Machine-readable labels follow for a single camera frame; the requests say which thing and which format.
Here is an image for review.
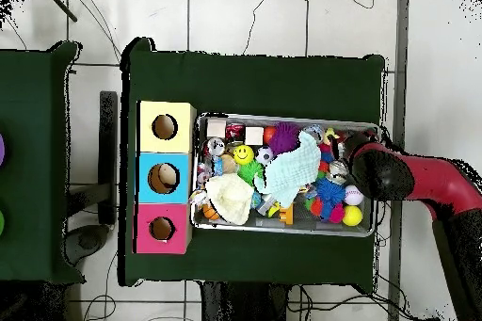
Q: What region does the black upright panel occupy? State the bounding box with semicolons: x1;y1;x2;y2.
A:
98;90;119;224

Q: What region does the yellow smiley ball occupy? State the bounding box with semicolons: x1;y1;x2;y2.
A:
233;144;255;167

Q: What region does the small soccer ball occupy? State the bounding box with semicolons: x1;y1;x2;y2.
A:
255;146;275;166

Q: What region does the mint green cloth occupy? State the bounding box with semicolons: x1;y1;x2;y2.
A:
253;130;322;209

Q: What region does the metal mesh bin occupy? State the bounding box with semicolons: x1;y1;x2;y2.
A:
189;111;379;238

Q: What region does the blue puffer ball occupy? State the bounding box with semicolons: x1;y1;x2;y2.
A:
313;176;346;220

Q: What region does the green cloth side table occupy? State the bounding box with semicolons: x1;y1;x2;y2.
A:
0;40;86;284

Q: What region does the thin black floor cable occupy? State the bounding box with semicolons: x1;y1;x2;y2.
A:
242;0;275;56

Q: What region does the dark slanted rod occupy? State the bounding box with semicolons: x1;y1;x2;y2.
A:
38;0;79;24

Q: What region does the cream yellow cloth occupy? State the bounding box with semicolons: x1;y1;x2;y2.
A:
204;172;255;226

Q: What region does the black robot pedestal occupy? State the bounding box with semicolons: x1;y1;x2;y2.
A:
199;281;291;321

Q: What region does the dark green table cloth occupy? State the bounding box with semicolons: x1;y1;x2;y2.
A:
118;37;387;287

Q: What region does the plain wooden cube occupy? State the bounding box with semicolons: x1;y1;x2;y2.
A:
206;118;228;138
245;126;265;146

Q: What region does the purple spiky ball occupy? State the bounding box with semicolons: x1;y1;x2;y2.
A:
267;121;301;156

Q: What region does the green spiky ball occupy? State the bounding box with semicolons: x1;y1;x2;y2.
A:
236;159;265;187

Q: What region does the white baseball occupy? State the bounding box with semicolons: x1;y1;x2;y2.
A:
343;185;365;206

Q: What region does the grey floor stand base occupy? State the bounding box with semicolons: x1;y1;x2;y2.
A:
61;223;111;266

